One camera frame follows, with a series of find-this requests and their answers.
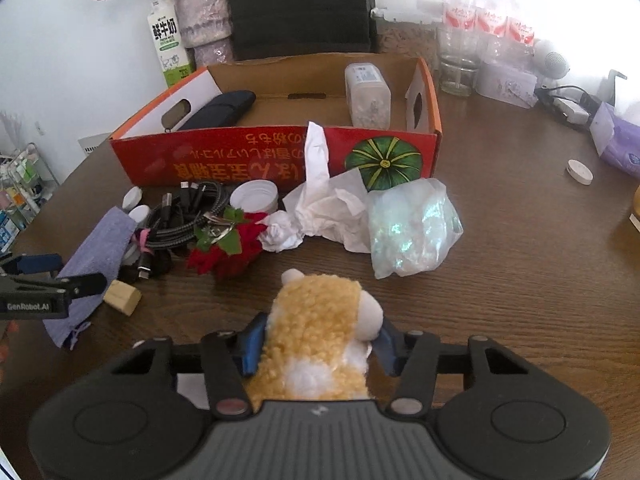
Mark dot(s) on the yellow plush toy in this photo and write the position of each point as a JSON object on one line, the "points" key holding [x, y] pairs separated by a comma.
{"points": [[315, 330]]}

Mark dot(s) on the purple textured vase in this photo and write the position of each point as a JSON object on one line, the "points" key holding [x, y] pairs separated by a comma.
{"points": [[202, 20]]}

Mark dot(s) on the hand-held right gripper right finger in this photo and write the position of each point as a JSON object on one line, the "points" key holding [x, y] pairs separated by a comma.
{"points": [[387, 355]]}

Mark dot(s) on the black glasses case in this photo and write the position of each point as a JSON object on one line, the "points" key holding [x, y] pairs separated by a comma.
{"points": [[220, 107]]}

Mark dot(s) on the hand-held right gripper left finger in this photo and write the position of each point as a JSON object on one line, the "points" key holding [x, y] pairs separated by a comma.
{"points": [[252, 349]]}

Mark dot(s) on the white round speaker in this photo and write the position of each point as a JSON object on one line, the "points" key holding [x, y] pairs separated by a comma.
{"points": [[552, 60]]}

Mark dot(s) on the purple cloth pouch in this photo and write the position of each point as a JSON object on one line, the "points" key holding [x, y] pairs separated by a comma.
{"points": [[95, 245]]}

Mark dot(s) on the white round puck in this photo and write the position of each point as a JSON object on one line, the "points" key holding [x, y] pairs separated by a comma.
{"points": [[580, 171]]}

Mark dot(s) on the red artificial rose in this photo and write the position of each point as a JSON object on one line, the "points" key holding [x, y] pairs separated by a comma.
{"points": [[240, 255]]}

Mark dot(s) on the white tissue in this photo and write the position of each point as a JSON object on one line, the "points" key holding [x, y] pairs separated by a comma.
{"points": [[325, 200]]}

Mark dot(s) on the iridescent plastic bag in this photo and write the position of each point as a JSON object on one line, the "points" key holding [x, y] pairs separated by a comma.
{"points": [[410, 225]]}

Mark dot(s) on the clear grain container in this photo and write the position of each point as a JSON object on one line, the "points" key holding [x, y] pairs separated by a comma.
{"points": [[400, 37]]}

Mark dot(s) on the clear glass cup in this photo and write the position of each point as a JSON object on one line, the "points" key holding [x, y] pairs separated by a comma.
{"points": [[457, 77]]}

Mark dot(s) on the pack of water bottles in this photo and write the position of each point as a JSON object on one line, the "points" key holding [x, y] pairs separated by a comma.
{"points": [[480, 15]]}

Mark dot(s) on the black paper bag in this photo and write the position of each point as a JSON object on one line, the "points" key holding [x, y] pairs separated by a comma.
{"points": [[300, 10]]}

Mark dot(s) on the purple tissue box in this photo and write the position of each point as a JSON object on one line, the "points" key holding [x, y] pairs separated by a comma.
{"points": [[620, 145]]}

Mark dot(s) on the white jar lid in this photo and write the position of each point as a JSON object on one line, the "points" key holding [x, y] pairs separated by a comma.
{"points": [[255, 197]]}

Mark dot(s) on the white printed box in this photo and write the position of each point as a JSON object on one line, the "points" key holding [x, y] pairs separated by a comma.
{"points": [[95, 142]]}

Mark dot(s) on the crumpled white tissue ball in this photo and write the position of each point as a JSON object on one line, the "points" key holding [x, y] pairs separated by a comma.
{"points": [[280, 232]]}

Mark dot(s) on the green white milk carton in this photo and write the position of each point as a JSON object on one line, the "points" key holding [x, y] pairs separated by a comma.
{"points": [[170, 45]]}

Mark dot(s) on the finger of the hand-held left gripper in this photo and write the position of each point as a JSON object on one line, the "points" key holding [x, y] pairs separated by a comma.
{"points": [[82, 284], [37, 264]]}

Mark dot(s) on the red orange cardboard box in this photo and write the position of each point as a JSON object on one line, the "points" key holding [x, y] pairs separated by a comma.
{"points": [[200, 160]]}

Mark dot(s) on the white charger adapter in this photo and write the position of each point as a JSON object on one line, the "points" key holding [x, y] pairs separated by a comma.
{"points": [[572, 110]]}

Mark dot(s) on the wooden desktop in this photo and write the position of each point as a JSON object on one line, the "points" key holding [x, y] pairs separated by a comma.
{"points": [[500, 260]]}

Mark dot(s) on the small wooden block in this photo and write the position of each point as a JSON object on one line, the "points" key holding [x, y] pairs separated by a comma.
{"points": [[122, 297]]}

